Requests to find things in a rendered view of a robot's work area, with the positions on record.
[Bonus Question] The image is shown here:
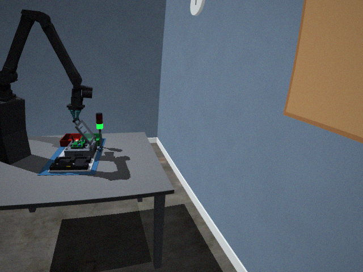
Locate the green circuit board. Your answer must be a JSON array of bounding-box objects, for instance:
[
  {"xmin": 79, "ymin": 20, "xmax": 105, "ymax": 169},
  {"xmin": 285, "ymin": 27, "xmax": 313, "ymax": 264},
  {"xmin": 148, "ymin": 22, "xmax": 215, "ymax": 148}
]
[{"xmin": 72, "ymin": 140, "xmax": 85, "ymax": 147}]

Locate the red bin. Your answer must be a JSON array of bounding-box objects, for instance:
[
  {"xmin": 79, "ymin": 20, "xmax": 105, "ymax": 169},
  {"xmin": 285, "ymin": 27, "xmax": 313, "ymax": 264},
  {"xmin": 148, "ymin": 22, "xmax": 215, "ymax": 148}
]
[{"xmin": 60, "ymin": 133, "xmax": 82, "ymax": 146}]

